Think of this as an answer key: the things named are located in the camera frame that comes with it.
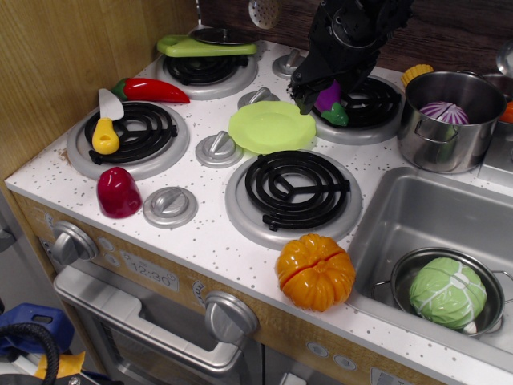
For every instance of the black burner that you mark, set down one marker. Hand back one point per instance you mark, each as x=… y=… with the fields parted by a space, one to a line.
x=153 y=137
x=276 y=198
x=208 y=78
x=374 y=110

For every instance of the dark red toy pepper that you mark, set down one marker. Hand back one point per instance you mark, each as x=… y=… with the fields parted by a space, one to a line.
x=118 y=194

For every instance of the silver stove knob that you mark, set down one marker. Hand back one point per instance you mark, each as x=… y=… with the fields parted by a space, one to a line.
x=170 y=208
x=285 y=66
x=218 y=151
x=262 y=94

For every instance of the orange toy at right edge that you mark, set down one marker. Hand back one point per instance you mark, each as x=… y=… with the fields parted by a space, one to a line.
x=507 y=116

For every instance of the purple toy onion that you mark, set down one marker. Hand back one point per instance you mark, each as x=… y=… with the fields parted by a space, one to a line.
x=445 y=112

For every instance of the front left black burner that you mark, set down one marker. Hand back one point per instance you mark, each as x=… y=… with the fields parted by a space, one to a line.
x=153 y=137

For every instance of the silver oven door handle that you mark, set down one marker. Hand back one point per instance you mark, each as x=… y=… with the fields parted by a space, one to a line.
x=145 y=337

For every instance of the purple toy eggplant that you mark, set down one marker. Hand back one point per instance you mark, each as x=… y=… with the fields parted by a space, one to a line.
x=328 y=104

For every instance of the toy knife yellow handle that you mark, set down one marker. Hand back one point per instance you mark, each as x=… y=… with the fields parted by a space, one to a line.
x=105 y=141

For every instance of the silver stove knob upper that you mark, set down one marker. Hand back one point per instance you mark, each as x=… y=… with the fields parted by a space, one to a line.
x=262 y=94

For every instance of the back left black burner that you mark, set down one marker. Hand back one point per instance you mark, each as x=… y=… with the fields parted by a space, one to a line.
x=208 y=78

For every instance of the green toy cabbage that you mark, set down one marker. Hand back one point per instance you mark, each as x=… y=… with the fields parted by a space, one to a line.
x=447 y=292

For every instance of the silver stove knob middle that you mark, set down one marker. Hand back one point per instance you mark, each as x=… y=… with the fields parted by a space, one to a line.
x=218 y=151

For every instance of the hanging steel slotted spoon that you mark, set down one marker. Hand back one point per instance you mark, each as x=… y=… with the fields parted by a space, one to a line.
x=265 y=14

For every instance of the blue device on floor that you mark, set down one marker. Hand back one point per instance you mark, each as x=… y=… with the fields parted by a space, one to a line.
x=53 y=320

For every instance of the light green plastic plate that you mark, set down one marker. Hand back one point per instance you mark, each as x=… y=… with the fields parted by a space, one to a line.
x=271 y=126

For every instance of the grey oven dial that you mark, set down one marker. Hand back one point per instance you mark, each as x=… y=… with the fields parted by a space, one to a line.
x=228 y=319
x=72 y=244

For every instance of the grey toy sink basin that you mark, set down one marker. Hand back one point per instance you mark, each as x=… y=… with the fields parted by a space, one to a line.
x=414 y=209

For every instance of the grey oven dial right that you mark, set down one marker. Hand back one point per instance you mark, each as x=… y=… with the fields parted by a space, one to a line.
x=228 y=319

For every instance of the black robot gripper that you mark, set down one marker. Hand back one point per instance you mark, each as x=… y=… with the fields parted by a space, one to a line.
x=345 y=40

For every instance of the front right black burner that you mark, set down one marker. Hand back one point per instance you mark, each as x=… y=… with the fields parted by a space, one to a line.
x=276 y=198

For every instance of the grey oven dial left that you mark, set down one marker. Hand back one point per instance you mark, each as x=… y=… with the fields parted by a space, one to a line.
x=72 y=244

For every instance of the yellow cloth on floor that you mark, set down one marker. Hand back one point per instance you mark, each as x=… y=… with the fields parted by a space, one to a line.
x=68 y=365

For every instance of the silver stove knob back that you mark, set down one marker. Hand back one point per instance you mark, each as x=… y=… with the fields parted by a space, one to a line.
x=285 y=66

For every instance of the orange toy pumpkin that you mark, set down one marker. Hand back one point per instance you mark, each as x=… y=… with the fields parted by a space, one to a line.
x=315 y=273

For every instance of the red toy chili pepper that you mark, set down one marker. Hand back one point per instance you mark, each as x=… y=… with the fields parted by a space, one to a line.
x=151 y=90

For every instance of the silver stove knob front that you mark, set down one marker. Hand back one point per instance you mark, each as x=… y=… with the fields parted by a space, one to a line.
x=170 y=208

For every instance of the small steel pan in sink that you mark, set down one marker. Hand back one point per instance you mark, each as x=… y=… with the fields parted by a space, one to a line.
x=406 y=268

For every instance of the yellow toy corn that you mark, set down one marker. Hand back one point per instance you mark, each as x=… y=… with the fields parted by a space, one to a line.
x=414 y=72

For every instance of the large stainless steel pot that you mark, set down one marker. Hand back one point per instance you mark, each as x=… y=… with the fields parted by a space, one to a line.
x=442 y=147

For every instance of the back right black burner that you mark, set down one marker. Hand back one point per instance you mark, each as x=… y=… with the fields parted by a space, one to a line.
x=374 y=110

